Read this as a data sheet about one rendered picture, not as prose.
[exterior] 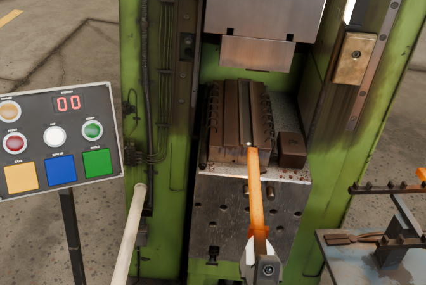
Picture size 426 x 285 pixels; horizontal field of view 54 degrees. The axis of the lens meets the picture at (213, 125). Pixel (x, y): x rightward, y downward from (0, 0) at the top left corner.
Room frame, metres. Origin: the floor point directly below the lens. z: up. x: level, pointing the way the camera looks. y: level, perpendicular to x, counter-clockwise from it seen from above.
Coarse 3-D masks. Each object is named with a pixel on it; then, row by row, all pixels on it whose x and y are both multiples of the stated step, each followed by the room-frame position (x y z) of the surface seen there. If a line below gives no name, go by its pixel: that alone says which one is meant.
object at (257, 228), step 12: (252, 156) 0.92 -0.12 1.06; (252, 168) 0.87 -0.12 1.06; (252, 180) 0.82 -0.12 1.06; (252, 192) 0.78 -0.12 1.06; (252, 204) 0.74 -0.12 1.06; (252, 216) 0.69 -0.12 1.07; (252, 228) 0.65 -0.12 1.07; (264, 228) 0.66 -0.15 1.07; (264, 240) 0.62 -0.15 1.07; (264, 252) 0.59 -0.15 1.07
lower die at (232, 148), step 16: (240, 80) 1.45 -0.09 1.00; (224, 96) 1.34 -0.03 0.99; (240, 96) 1.33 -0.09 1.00; (256, 96) 1.36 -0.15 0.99; (224, 112) 1.23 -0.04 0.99; (240, 112) 1.23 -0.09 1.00; (256, 112) 1.25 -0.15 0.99; (224, 128) 1.14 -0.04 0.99; (240, 128) 1.14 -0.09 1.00; (256, 128) 1.16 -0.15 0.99; (224, 144) 1.05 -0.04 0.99; (240, 144) 1.05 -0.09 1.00; (256, 144) 1.06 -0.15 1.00; (208, 160) 1.05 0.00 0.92; (224, 160) 1.05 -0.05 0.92; (240, 160) 1.05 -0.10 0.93
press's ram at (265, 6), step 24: (216, 0) 1.05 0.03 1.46; (240, 0) 1.05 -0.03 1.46; (264, 0) 1.05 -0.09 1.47; (288, 0) 1.05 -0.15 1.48; (312, 0) 1.06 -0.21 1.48; (216, 24) 1.05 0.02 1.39; (240, 24) 1.05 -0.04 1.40; (264, 24) 1.05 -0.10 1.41; (288, 24) 1.05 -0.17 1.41; (312, 24) 1.06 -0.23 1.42
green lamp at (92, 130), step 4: (88, 124) 0.92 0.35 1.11; (92, 124) 0.93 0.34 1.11; (96, 124) 0.93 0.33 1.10; (84, 128) 0.92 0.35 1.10; (88, 128) 0.92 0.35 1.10; (92, 128) 0.92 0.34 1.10; (96, 128) 0.93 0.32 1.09; (84, 132) 0.91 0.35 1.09; (88, 132) 0.91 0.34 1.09; (92, 132) 0.92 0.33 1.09; (96, 132) 0.92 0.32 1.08; (88, 136) 0.91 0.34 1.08; (92, 136) 0.91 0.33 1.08; (96, 136) 0.92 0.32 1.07
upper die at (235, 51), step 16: (224, 48) 1.05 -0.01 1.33; (240, 48) 1.05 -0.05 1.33; (256, 48) 1.05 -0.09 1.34; (272, 48) 1.05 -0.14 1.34; (288, 48) 1.05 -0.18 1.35; (224, 64) 1.05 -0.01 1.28; (240, 64) 1.05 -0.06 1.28; (256, 64) 1.05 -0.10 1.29; (272, 64) 1.05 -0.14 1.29; (288, 64) 1.05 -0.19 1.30
